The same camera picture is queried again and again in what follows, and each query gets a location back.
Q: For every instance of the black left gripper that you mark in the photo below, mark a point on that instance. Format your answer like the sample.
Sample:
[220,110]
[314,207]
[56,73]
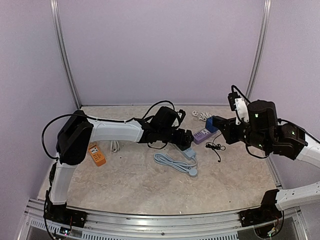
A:
[187,142]

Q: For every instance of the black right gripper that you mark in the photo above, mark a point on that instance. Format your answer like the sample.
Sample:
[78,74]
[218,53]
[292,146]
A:
[229,129]

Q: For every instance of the blue cube socket adapter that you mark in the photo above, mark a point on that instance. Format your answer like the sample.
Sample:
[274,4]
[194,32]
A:
[209,125]

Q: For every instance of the purple power strip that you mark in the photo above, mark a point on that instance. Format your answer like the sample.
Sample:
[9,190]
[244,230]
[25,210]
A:
[202,135]

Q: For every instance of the black power adapter with cable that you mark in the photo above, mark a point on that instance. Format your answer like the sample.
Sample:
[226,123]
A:
[216,147]

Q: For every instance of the orange power strip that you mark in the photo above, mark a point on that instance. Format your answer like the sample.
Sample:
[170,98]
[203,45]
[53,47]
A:
[97,155]

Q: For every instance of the light blue power strip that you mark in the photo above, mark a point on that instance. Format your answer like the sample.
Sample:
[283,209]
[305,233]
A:
[188,153]

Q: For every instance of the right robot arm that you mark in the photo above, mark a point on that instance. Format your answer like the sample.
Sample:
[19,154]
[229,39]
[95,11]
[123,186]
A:
[256,125]

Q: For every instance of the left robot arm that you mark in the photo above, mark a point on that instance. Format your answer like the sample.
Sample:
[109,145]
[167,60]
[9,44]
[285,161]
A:
[81,129]

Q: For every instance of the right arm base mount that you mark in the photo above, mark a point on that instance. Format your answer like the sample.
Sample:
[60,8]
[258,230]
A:
[266,212]

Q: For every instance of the right aluminium corner post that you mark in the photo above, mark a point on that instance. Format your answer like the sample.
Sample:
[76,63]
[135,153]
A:
[260,47]

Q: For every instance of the aluminium corner post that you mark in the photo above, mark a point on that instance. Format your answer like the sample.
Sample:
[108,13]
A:
[260,47]
[54,6]

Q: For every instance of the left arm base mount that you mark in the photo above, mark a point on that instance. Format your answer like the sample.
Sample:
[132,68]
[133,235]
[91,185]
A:
[66,216]

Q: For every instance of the aluminium front frame rail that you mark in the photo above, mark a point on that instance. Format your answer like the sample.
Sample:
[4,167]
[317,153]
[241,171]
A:
[103,225]

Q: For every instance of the left aluminium corner post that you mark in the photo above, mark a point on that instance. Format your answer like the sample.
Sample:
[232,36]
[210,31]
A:
[54,6]

